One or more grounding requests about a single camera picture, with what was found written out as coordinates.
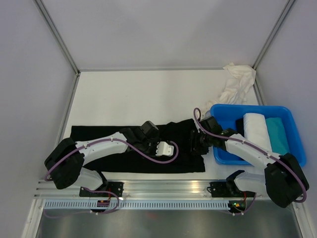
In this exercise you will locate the slotted white cable duct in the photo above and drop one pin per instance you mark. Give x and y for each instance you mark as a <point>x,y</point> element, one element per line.
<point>138,204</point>

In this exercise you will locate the crumpled cream t-shirt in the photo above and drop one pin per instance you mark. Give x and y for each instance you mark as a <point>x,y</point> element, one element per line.
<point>241,80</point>

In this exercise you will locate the blue plastic bin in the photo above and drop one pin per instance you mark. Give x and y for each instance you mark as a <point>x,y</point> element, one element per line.
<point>226,115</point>

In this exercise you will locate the rolled white t-shirt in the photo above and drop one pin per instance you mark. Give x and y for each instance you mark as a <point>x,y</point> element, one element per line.
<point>255,130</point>

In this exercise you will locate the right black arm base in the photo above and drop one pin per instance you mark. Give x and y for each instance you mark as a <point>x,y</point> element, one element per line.
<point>220,189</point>

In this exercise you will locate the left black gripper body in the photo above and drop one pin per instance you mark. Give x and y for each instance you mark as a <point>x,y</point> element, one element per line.
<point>149,147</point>

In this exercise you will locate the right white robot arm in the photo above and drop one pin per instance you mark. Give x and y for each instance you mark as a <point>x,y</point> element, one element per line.
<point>282,177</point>

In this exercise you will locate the left aluminium frame post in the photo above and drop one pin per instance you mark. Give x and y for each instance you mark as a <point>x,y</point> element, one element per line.
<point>56,34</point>

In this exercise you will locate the aluminium mounting rail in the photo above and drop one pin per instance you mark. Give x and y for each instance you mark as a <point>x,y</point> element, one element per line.
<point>136,190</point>

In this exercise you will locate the aluminium frame post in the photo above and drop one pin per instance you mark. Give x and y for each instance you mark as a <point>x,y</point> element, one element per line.
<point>273,33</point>
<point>56,34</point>

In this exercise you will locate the rolled teal t-shirt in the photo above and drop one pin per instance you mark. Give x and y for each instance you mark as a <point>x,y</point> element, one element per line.
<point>277,136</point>

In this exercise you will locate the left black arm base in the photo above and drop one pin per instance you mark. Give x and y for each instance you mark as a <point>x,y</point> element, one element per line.
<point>116,188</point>

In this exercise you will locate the rolled black t-shirt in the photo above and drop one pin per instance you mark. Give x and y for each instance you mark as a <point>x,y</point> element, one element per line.
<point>240,126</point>

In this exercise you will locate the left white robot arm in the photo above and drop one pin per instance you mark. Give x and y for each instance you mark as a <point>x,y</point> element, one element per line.
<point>66,163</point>

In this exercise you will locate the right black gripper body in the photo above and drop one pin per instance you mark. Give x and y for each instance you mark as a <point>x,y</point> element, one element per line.
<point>200,142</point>

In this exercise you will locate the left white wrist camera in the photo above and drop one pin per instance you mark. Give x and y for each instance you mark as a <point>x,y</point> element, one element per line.
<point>164,149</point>

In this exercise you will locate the black t-shirt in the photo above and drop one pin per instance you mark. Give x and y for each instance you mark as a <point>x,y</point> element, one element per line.
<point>240,126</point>
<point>133,162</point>

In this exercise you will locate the right aluminium frame post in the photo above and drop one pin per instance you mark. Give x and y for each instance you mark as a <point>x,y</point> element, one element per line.
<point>273,33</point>

